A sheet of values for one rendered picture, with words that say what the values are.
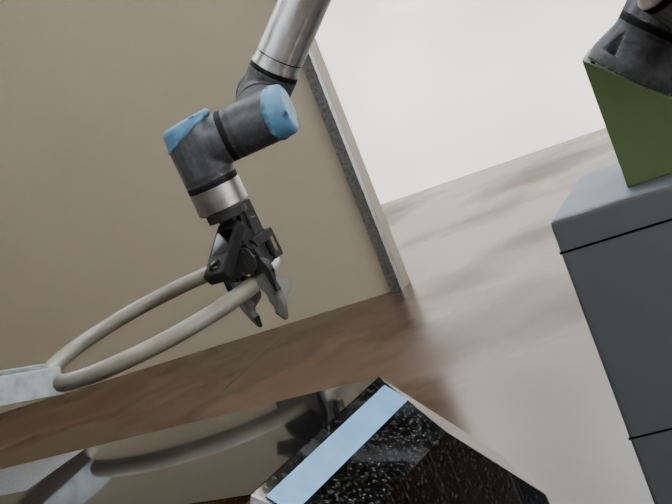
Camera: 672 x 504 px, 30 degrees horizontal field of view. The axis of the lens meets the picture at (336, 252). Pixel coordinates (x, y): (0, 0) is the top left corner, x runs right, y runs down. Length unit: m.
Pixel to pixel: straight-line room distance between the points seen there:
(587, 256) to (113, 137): 5.11
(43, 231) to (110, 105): 0.90
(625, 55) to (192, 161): 0.78
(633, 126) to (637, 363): 0.42
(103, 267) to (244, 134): 5.30
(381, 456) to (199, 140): 0.74
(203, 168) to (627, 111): 0.75
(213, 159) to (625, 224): 0.72
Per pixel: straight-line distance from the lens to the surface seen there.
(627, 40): 2.30
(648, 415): 2.33
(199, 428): 1.84
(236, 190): 2.12
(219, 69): 6.77
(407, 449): 1.61
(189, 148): 2.10
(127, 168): 7.12
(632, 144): 2.28
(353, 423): 1.61
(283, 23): 2.19
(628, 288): 2.26
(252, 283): 2.14
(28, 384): 2.19
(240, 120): 2.09
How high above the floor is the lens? 1.25
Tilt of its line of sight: 8 degrees down
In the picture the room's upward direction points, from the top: 22 degrees counter-clockwise
